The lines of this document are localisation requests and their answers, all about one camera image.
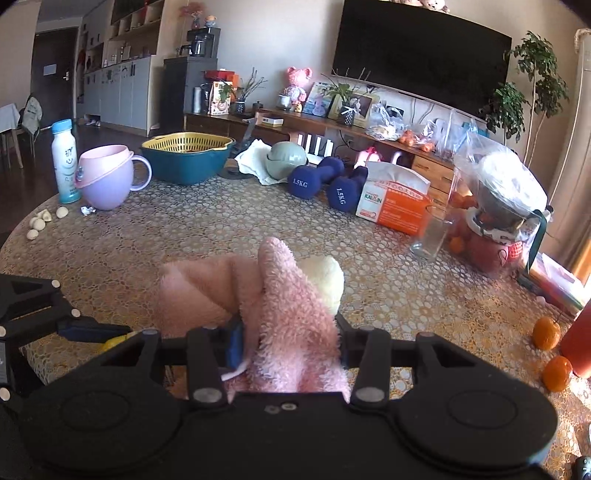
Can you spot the orange mandarin upper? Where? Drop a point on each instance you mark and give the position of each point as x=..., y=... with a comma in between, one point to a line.
x=546, y=333

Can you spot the orange mandarin lower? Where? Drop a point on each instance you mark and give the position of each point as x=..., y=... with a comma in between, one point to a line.
x=557, y=374

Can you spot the orange mandarin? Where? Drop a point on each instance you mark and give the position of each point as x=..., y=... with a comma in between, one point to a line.
x=546, y=333
x=557, y=374

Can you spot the grey green round bowl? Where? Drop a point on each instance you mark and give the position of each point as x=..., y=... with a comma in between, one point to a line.
x=283, y=158

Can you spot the yellow blue spray can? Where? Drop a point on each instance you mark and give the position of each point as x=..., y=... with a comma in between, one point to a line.
x=113, y=342

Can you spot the framed photo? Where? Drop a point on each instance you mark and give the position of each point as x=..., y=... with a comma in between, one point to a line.
x=362, y=102

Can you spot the wooden tv console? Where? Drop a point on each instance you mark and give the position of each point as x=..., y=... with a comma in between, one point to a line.
x=273, y=126

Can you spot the small potted plant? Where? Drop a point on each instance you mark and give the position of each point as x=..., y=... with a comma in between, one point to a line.
x=346, y=90

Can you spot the blue dumbbell left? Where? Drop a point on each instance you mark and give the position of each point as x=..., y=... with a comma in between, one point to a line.
x=306, y=181

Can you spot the green potted tree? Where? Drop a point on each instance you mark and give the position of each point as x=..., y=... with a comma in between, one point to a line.
x=518, y=114

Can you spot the black wall television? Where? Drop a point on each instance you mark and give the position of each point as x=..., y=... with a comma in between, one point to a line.
x=433, y=55

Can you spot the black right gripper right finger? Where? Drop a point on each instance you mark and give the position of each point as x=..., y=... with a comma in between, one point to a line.
x=369, y=350

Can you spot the teal yellow colander basket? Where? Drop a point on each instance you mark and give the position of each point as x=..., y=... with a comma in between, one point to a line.
x=186, y=158

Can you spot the white floor air conditioner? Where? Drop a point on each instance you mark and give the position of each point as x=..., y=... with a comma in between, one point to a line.
x=569, y=232

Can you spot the bagged steel pot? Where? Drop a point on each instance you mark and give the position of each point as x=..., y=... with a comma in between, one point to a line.
x=510, y=202

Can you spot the garlic clove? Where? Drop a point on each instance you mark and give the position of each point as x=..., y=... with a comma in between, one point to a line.
x=61, y=212

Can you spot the white cloth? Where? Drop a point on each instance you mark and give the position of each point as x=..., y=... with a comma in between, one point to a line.
x=252, y=161

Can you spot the blue dumbbell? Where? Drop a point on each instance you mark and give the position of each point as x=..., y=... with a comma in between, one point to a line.
x=344, y=192
x=306, y=181

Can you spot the red apple bag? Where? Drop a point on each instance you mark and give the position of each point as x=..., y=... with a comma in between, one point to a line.
x=491, y=252

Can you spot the white yogurt bottle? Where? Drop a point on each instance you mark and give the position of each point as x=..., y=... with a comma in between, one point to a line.
x=64, y=155

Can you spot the dark grey fridge cabinet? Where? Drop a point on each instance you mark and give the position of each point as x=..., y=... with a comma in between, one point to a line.
x=180, y=76

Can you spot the pink purple lidded mug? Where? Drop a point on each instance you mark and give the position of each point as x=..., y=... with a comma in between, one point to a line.
x=105, y=175

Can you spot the blue dumbbell right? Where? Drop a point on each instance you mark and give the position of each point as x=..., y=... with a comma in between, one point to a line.
x=344, y=192

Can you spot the stacked colourful books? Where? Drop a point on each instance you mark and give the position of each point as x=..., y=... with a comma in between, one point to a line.
x=557, y=285

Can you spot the orange tissue box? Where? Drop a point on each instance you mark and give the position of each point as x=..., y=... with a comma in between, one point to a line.
x=395, y=197

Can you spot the red water bottle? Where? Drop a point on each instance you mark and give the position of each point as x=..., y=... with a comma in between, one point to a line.
x=576, y=344

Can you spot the pink plush bear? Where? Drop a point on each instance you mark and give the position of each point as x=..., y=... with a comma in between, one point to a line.
x=297, y=79

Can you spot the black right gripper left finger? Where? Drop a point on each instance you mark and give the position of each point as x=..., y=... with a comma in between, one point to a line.
x=209, y=354

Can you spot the clear drinking glass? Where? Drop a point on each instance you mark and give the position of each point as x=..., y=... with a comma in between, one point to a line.
x=432, y=232

